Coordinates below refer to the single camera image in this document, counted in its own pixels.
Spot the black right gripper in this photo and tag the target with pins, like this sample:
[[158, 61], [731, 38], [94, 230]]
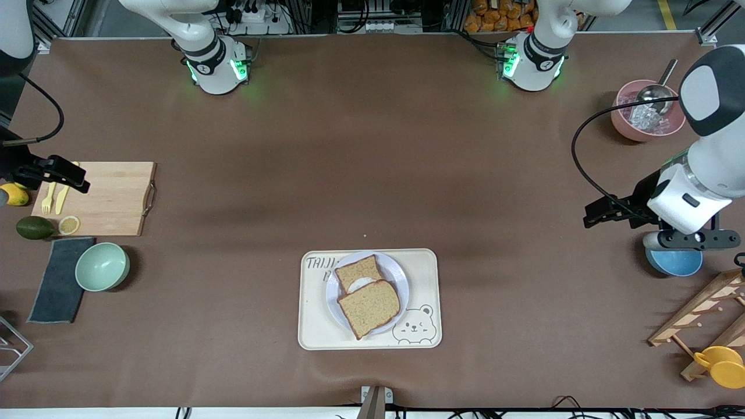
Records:
[[16, 162]]

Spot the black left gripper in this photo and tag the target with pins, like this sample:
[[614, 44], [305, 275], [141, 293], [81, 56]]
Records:
[[645, 193]]

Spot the white round plate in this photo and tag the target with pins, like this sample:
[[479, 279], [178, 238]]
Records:
[[393, 273]]

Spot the plain bread slice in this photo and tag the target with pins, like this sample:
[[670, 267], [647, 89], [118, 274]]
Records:
[[369, 308]]

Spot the fried egg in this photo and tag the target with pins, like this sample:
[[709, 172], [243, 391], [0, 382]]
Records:
[[361, 285]]

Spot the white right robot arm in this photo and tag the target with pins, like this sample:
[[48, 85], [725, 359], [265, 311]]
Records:
[[204, 64]]

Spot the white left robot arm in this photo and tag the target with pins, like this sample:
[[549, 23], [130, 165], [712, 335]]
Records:
[[716, 163]]

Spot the yellow plastic knife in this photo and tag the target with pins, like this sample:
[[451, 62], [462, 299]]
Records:
[[61, 201]]

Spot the yellow plastic fork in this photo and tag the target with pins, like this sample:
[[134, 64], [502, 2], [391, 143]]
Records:
[[48, 203]]

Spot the wooden cutting board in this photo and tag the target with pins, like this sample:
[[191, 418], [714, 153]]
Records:
[[110, 198]]

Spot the whole yellow lemon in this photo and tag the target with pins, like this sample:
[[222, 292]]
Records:
[[17, 196]]

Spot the lemon slice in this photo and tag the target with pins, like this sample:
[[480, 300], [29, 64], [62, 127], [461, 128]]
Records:
[[69, 225]]

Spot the green avocado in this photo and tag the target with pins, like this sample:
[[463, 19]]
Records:
[[35, 228]]

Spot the blue bowl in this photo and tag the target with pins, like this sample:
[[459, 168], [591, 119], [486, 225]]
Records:
[[675, 265]]

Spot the pink bowl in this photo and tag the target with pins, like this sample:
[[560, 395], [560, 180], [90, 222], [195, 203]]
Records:
[[625, 128]]

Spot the clear ice cubes pile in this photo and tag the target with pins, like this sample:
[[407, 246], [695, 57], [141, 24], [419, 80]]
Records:
[[646, 119]]

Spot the mint green bowl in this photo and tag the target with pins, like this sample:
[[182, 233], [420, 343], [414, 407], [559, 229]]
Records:
[[102, 267]]

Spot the dark grey cloth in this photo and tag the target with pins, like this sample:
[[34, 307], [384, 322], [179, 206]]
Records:
[[58, 285]]

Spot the metal scoop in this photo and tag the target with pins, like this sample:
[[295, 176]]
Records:
[[655, 96]]

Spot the wooden cup rack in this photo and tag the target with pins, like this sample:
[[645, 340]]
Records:
[[698, 305]]

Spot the yellow cup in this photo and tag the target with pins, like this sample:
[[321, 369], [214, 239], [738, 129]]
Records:
[[724, 369]]

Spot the orange packets pile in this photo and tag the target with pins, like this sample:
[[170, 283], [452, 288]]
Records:
[[495, 14]]

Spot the white power strip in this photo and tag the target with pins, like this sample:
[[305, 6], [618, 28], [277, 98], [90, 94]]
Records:
[[262, 17]]

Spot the cream tray with bear print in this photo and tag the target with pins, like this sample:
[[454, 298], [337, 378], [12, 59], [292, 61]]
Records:
[[314, 331]]

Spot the aluminium frame profile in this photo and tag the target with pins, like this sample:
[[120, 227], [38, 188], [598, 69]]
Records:
[[707, 38], [42, 46]]

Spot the grey metal bracket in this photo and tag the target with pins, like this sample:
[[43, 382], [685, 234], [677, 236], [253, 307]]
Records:
[[375, 401]]

